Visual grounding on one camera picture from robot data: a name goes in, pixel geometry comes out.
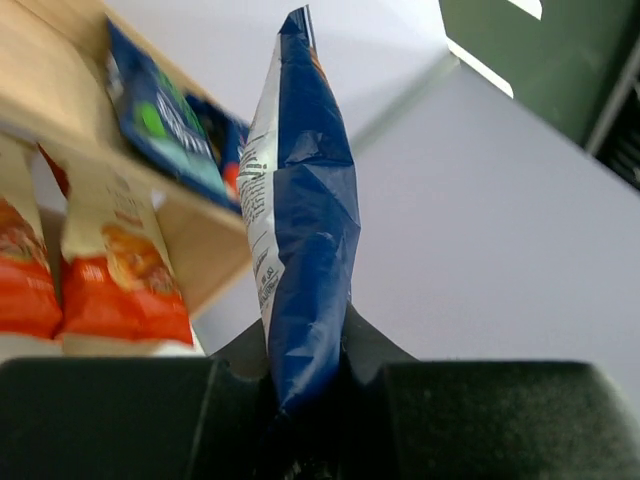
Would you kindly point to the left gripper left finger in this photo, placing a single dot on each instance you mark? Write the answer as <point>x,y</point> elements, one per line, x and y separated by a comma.
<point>137,418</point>

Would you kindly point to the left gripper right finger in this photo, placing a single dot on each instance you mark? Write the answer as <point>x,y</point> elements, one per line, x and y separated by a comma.
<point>457,419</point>

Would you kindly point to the cassava chips bag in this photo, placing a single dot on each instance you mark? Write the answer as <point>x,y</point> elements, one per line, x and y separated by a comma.
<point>116,278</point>
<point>29,304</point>

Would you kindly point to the blue Burts bag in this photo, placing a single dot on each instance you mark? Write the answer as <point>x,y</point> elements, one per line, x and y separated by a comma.
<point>298,192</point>
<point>227,135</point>

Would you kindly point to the blue bag back side up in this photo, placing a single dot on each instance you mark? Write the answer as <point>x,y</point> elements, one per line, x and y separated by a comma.
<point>155,117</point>

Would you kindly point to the wooden two-tier shelf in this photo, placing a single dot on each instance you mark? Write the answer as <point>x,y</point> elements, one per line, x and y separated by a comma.
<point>54,99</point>

